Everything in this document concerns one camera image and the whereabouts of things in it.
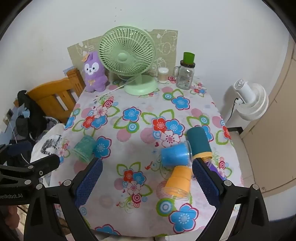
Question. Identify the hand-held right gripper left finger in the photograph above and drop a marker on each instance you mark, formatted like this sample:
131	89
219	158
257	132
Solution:
89	183

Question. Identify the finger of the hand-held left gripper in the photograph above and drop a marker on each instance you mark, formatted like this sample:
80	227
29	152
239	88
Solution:
47	163

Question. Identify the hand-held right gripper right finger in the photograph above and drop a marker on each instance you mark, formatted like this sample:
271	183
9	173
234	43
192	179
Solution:
205	185

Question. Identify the purple cup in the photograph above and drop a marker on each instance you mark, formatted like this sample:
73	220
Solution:
215	170

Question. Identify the orange cup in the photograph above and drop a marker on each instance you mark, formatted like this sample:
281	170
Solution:
179	179

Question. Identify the light green ribbed cup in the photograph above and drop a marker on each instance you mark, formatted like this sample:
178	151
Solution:
83	148

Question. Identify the blue cup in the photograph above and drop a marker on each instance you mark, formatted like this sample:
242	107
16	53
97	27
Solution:
174	154

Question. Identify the dark teal cup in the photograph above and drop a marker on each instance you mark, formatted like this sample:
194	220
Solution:
198	141

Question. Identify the green plastic cup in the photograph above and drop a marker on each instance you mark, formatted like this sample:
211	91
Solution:
188	58

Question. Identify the person's left hand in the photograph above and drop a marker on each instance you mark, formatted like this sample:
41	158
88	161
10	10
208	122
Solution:
8	216

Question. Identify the white printed cloth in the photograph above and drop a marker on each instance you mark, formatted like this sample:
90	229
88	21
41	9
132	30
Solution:
47	144

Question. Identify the dark blue cloth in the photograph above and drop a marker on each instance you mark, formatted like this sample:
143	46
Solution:
17	149

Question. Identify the black bag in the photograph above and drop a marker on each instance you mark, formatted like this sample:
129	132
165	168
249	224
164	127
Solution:
34	115

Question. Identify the floral tablecloth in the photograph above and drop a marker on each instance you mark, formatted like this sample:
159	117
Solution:
143	143

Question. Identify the wooden headboard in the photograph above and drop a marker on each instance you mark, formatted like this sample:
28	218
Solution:
46	93

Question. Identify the beige wooden door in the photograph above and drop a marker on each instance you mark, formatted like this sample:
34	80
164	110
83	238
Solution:
277	139

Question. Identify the white standing fan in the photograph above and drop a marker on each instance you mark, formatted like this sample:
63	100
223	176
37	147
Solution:
251	99

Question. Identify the purple plush toy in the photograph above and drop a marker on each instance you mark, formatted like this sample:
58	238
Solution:
94	76

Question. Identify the glass mug jar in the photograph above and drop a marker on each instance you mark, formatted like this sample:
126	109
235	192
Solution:
184	77

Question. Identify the clear cotton swab jar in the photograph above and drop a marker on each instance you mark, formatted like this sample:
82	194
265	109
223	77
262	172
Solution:
162	75

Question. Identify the green desk fan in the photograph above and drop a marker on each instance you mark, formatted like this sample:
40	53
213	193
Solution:
122	57

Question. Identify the black metal table frame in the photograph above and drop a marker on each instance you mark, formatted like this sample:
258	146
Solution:
235	131

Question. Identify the beige cartoon wall sheet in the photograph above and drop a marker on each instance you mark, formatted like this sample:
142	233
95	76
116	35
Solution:
167	44

